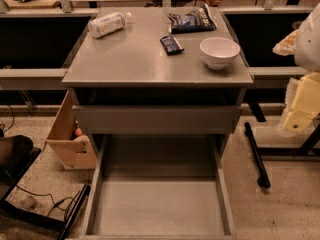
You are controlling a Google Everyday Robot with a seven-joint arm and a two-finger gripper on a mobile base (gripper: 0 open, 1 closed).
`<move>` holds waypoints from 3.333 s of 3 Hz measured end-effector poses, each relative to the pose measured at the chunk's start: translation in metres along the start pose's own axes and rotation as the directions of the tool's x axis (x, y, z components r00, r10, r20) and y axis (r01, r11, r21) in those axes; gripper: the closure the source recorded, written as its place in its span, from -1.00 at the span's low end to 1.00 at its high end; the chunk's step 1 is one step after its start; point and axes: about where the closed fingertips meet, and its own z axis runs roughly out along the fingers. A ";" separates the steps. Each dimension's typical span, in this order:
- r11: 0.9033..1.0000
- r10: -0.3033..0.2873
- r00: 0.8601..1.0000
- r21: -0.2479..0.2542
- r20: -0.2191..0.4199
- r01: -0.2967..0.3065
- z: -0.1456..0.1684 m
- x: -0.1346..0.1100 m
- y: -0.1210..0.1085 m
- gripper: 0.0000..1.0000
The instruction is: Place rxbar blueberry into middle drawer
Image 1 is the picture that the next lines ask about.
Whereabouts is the orange ball in box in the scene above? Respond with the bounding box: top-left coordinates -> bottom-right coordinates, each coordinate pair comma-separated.
74,128 -> 83,137

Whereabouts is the grey drawer cabinet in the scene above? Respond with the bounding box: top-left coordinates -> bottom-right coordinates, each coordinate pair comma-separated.
63,7 -> 253,149

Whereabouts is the brown cardboard box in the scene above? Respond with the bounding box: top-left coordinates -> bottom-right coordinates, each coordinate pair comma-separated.
46,92 -> 96,169

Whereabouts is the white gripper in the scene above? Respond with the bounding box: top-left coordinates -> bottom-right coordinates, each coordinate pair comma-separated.
272,30 -> 320,137

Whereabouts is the open grey middle drawer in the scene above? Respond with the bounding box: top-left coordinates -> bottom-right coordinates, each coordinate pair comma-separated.
68,135 -> 238,240

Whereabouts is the black cable on floor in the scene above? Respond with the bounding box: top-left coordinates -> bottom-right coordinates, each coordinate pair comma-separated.
14,183 -> 83,222

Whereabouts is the white plastic bottle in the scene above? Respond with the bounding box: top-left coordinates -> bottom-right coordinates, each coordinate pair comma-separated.
88,12 -> 133,38

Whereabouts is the black frame base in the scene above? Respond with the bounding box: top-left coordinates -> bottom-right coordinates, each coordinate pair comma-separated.
0,147 -> 92,240

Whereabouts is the grey top drawer front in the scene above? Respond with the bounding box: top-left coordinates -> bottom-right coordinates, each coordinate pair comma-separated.
73,105 -> 241,135

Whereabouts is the dark blue chip bag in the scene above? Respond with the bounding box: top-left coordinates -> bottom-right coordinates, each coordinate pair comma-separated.
167,4 -> 217,34

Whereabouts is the black metal stand leg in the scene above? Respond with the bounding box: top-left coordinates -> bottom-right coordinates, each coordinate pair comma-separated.
244,122 -> 271,188

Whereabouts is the white ceramic bowl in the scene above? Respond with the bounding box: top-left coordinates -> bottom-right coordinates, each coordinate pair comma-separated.
200,37 -> 240,70

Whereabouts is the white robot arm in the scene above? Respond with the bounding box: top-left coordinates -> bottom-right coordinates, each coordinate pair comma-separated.
272,4 -> 320,137

